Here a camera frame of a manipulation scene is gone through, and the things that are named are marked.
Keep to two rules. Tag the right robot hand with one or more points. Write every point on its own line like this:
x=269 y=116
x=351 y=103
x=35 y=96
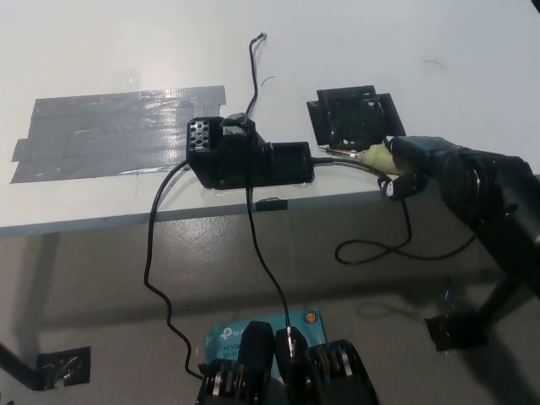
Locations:
x=439 y=164

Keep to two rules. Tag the tape-wrapped soldering iron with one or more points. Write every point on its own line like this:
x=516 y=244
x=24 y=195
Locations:
x=379 y=158

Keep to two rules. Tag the black soldering station base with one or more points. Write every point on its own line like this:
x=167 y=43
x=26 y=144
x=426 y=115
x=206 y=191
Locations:
x=244 y=164

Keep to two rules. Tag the black robot torso blocks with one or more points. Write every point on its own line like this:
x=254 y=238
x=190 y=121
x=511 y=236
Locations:
x=257 y=363

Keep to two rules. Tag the black square tape patch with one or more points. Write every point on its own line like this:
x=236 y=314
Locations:
x=350 y=118

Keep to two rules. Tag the black diagonal stand pole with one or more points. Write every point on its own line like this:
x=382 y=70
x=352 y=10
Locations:
x=17 y=365
x=502 y=295

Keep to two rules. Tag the black floor tape patch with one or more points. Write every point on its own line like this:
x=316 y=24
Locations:
x=451 y=331
x=63 y=369

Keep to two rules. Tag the small black tape strip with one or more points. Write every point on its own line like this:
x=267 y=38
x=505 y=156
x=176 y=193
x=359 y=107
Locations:
x=272 y=205

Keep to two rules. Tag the teal tp-link box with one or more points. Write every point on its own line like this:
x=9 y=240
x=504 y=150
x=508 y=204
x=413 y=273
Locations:
x=228 y=337

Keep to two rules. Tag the grey metal table leg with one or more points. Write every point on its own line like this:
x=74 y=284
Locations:
x=47 y=266

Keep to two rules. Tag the grey duct tape patch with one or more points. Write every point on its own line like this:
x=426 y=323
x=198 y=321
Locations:
x=105 y=131

